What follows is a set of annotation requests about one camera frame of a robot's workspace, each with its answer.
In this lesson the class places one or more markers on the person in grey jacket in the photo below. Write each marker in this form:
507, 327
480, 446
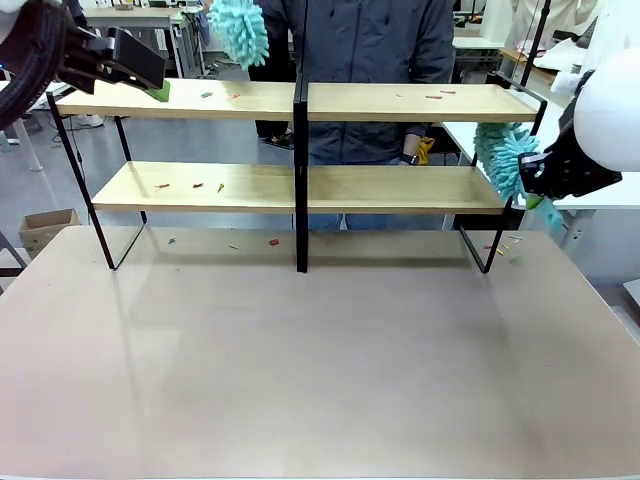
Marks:
357, 60

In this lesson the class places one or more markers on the teal chenille duster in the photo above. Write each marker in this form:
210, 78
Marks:
239, 30
502, 155

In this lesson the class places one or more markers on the yellow cloth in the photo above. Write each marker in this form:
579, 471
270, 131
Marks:
426, 151

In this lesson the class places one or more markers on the large white table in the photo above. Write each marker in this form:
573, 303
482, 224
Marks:
575, 200

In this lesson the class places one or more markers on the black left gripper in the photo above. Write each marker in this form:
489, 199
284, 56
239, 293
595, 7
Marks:
85, 57

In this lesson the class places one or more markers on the white crumpled cloth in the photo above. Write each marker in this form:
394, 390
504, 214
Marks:
562, 55

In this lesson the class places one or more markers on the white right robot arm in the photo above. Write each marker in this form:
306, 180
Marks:
607, 110

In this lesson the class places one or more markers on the wooden shelf with black frame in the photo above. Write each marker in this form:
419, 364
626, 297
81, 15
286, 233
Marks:
300, 180

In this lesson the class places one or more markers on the cardboard box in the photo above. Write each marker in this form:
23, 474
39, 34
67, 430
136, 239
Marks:
47, 232

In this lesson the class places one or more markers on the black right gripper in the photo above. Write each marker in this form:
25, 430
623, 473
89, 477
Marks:
580, 172

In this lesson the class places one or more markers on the white sneakers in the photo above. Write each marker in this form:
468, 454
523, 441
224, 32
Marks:
90, 120

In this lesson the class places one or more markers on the black stand pole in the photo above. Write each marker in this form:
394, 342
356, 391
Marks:
535, 40

